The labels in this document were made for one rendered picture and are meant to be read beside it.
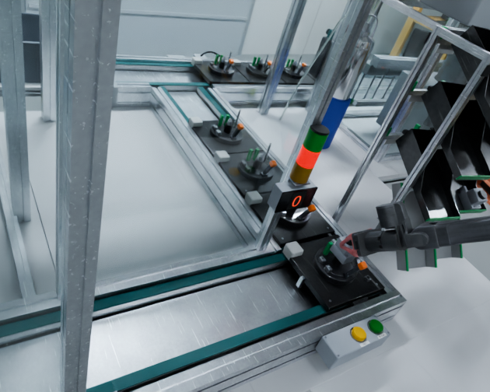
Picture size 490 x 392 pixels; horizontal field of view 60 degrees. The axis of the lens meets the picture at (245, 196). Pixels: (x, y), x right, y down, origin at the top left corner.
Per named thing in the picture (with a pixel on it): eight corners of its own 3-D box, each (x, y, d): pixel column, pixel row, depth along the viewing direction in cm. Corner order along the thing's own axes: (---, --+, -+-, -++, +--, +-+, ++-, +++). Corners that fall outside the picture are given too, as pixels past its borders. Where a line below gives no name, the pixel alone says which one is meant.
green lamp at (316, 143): (325, 152, 106) (333, 135, 103) (309, 153, 104) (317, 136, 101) (313, 141, 109) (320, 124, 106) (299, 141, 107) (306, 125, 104)
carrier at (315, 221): (333, 235, 149) (348, 208, 141) (278, 248, 136) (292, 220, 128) (295, 190, 163) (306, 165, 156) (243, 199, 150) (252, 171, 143)
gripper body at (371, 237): (351, 234, 118) (372, 232, 112) (376, 228, 124) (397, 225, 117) (356, 257, 118) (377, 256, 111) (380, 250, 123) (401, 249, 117)
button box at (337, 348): (381, 345, 123) (391, 333, 120) (329, 370, 112) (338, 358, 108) (365, 325, 128) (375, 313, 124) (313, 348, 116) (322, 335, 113)
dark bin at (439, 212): (455, 220, 132) (474, 211, 126) (425, 222, 127) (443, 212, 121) (424, 141, 143) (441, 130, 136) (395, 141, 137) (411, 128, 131)
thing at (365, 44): (355, 101, 203) (393, 22, 180) (334, 101, 195) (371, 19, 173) (337, 86, 211) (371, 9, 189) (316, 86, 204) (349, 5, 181)
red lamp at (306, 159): (317, 168, 109) (325, 152, 106) (302, 169, 107) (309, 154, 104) (306, 156, 112) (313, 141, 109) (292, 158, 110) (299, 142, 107)
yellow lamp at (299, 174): (310, 183, 112) (317, 168, 109) (296, 185, 110) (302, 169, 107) (300, 171, 115) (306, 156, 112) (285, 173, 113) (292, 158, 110)
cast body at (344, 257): (352, 261, 129) (362, 246, 125) (342, 264, 127) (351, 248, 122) (335, 242, 134) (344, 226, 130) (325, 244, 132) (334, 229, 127)
